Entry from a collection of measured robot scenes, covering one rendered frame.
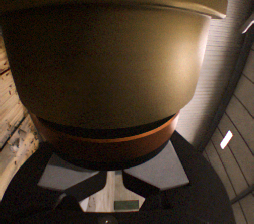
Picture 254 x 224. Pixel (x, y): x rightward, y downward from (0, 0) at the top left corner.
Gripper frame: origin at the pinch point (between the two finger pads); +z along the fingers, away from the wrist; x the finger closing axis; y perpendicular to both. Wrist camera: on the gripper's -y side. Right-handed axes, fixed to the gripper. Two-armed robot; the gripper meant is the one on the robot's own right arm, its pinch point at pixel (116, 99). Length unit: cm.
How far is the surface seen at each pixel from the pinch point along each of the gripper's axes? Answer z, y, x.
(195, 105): 731, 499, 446
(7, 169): 1.9, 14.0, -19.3
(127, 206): 452, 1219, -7
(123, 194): 597, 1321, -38
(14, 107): 10.1, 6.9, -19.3
